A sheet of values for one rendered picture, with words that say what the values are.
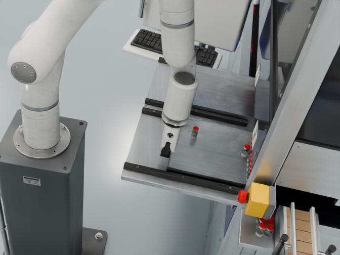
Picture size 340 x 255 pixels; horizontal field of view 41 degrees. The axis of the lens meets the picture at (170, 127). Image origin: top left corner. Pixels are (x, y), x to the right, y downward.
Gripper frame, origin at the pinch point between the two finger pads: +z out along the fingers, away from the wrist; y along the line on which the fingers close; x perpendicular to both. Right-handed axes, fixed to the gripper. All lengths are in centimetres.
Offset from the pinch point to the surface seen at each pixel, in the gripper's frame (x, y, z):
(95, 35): 74, 194, 94
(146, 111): 10.6, 20.3, 2.9
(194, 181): -11.2, -8.1, 2.2
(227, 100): -19.4, 38.8, 3.3
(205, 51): -7, 78, 9
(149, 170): 3.7, -7.9, 2.3
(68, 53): 86, 163, 95
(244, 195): -25.1, -18.9, -9.9
